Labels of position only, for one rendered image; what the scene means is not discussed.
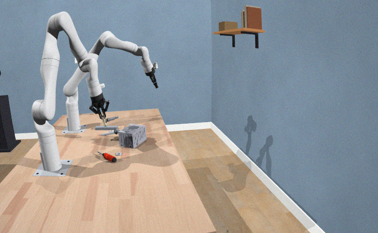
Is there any red-handled screwdriver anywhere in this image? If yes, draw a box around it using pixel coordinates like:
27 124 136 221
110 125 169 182
98 151 116 162

